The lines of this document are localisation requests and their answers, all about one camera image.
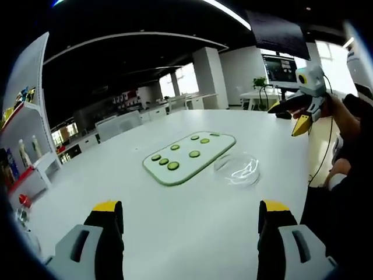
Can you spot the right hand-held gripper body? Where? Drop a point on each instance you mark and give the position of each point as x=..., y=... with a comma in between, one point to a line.
x=313, y=80

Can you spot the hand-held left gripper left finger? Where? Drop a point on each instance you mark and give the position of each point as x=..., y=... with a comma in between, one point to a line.
x=87, y=248

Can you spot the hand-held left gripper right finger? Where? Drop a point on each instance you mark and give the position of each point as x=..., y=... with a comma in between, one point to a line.
x=291, y=248

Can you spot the clear petri dish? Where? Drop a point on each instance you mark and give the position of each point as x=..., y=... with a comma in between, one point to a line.
x=247, y=182

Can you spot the group of green cucumber slices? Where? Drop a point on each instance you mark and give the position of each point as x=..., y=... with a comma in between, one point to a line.
x=173, y=166

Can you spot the person's right hand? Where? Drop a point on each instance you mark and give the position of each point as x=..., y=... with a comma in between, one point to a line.
x=335, y=105

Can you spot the computer monitor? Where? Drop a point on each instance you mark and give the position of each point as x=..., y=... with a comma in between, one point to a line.
x=279, y=70

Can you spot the white office desk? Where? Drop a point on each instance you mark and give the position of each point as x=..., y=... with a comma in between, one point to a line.
x=256, y=94

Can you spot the green potted plant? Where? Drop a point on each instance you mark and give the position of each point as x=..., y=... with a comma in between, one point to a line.
x=260, y=82

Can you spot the person in dark clothes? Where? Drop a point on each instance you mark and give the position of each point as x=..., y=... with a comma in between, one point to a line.
x=344, y=227

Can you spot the dark hanging screen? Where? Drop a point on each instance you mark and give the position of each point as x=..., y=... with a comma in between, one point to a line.
x=277, y=32

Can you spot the red-capped bottle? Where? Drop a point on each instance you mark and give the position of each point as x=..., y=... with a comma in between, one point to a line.
x=24, y=199

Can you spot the white bottle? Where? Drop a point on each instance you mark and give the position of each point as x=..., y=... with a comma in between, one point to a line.
x=36, y=147
x=25, y=154

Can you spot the blue snack packet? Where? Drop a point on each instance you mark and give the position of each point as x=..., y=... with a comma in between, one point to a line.
x=11, y=164

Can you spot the white green-edged cutting board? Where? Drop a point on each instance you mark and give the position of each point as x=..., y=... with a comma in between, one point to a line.
x=186, y=172

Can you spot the white office chair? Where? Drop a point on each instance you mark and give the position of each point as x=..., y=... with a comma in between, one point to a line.
x=119, y=124

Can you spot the colourful snack packets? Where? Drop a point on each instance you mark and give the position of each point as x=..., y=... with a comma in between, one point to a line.
x=26, y=94

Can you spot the white display shelf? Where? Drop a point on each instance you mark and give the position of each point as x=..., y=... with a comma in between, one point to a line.
x=26, y=64

